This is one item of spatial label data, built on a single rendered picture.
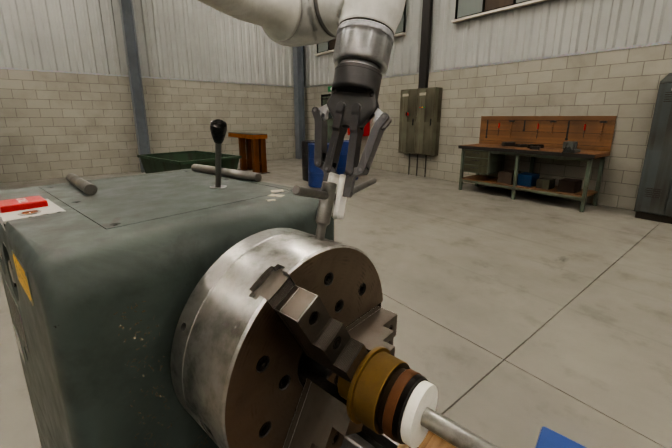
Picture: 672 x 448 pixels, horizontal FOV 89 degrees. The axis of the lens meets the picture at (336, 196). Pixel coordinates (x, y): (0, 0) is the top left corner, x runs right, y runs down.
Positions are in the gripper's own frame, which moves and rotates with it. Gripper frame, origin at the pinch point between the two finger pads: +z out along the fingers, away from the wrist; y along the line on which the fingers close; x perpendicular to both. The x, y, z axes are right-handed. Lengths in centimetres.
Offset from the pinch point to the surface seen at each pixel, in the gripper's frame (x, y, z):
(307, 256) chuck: 11.1, -2.1, 8.1
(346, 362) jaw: 11.9, -9.9, 18.7
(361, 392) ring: 11.7, -12.2, 21.4
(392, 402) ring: 12.2, -15.8, 20.8
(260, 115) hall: -865, 655, -199
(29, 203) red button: 16, 48, 11
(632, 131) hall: -590, -219, -172
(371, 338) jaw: 1.8, -10.1, 19.1
